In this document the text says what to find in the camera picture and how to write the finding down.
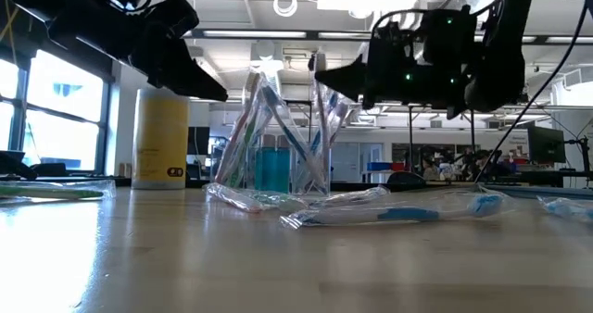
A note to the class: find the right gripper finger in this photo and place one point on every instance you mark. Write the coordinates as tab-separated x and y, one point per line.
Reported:
347	79

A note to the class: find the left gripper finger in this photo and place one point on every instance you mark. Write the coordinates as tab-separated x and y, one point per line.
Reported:
190	81

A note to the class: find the blue white toothbrush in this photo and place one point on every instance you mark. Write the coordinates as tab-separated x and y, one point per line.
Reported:
352	197
407	214
570	209
334	104

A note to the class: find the clear plastic cup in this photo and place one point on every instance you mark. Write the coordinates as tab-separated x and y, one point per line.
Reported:
296	141

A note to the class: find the clear acrylic box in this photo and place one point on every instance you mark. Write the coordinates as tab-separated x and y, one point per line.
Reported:
299	183

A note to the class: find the red white toothbrush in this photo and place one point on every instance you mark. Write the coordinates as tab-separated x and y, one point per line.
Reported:
241	202

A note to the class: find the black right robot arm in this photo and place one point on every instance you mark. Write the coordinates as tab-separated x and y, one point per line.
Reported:
505	49

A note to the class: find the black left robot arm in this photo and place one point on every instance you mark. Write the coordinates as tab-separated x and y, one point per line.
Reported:
69	12

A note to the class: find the yellow wipes canister white lid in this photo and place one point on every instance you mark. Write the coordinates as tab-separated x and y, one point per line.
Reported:
160	137

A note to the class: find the ceiling light strip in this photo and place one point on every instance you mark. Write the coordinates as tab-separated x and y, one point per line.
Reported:
255	33

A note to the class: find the blue storage bin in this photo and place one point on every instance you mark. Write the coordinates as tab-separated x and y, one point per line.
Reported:
382	166

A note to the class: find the black framed window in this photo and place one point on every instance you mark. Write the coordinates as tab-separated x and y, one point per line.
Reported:
60	95

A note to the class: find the black computer monitor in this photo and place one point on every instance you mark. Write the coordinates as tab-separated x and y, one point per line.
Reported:
546	145

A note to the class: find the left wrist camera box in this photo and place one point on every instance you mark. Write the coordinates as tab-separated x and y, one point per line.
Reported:
176	14

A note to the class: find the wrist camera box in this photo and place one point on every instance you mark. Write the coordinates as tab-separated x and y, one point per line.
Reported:
449	35
176	14

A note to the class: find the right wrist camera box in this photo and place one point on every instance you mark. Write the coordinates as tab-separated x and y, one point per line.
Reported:
449	35

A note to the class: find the black aluminium table frame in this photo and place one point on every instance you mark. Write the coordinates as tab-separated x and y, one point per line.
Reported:
122	182

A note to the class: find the black ceiling camera rig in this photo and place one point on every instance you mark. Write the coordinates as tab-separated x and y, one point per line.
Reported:
518	100

